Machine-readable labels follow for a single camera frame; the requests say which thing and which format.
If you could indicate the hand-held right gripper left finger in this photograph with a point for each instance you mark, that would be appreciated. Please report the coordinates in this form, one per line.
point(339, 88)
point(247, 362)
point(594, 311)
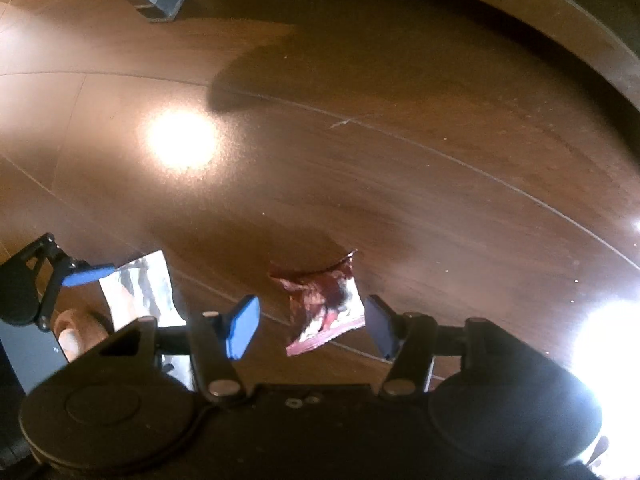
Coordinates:
point(242, 327)

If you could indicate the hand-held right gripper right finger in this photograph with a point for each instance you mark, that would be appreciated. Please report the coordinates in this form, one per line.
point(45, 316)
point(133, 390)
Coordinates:
point(382, 327)

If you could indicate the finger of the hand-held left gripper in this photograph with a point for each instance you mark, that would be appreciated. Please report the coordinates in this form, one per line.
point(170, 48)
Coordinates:
point(87, 276)

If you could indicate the silver foil wrapper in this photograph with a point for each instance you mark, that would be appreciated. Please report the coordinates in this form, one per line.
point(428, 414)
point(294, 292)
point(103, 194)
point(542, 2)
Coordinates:
point(140, 285)

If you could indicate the red snack wrapper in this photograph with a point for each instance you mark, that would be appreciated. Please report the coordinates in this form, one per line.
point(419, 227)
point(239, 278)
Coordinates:
point(320, 300)

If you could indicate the person's left hand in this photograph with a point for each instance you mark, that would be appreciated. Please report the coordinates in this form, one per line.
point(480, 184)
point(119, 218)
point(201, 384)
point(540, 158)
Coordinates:
point(75, 332)

